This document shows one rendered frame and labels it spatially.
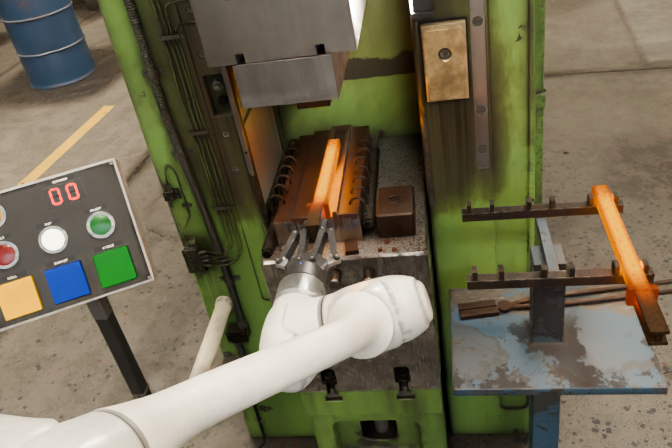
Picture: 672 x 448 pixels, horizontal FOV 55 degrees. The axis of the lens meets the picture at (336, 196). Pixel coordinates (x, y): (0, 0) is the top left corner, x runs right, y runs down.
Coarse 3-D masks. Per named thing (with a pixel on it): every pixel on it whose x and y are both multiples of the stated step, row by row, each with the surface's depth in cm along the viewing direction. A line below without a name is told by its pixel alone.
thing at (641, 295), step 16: (592, 192) 131; (608, 192) 128; (608, 208) 123; (608, 224) 119; (624, 240) 115; (624, 256) 112; (624, 272) 109; (640, 272) 108; (640, 288) 104; (656, 288) 103; (640, 304) 101; (656, 304) 101; (640, 320) 102; (656, 320) 98; (656, 336) 97
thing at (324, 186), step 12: (336, 144) 160; (324, 156) 156; (336, 156) 156; (324, 168) 150; (324, 180) 146; (324, 192) 141; (312, 204) 136; (324, 204) 136; (312, 216) 132; (312, 228) 129; (312, 240) 131
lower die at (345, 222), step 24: (312, 144) 174; (360, 144) 169; (312, 168) 163; (360, 168) 159; (312, 192) 153; (336, 192) 150; (360, 192) 150; (288, 216) 148; (336, 216) 144; (360, 216) 145; (336, 240) 148
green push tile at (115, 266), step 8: (120, 248) 137; (128, 248) 139; (96, 256) 136; (104, 256) 137; (112, 256) 137; (120, 256) 137; (128, 256) 138; (96, 264) 136; (104, 264) 137; (112, 264) 137; (120, 264) 137; (128, 264) 138; (104, 272) 137; (112, 272) 137; (120, 272) 137; (128, 272) 138; (136, 272) 139; (104, 280) 137; (112, 280) 137; (120, 280) 137; (128, 280) 138; (104, 288) 137
